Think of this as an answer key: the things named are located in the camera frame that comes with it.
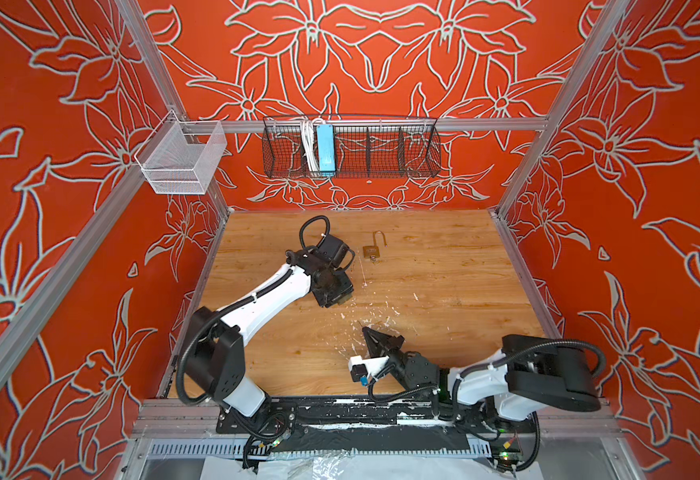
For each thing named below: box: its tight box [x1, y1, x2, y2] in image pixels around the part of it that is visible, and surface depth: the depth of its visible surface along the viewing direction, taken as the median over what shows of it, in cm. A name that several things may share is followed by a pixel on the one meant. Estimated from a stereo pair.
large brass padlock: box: [362, 230, 388, 258], surface depth 109 cm
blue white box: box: [316, 124, 336, 177], surface depth 92 cm
